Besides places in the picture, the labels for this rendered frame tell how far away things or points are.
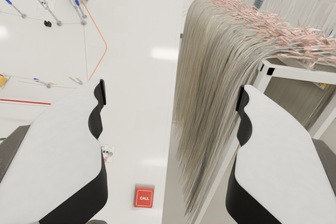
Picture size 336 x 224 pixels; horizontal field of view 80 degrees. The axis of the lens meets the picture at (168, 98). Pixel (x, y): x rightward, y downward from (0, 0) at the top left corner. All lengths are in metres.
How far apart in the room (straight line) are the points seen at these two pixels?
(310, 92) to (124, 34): 0.80
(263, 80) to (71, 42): 0.61
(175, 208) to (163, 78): 1.42
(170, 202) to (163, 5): 1.58
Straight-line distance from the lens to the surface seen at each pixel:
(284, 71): 0.73
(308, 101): 1.05
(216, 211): 2.01
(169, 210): 1.89
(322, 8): 3.52
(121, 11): 0.73
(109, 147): 0.63
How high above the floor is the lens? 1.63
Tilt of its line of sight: 32 degrees down
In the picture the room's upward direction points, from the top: 11 degrees clockwise
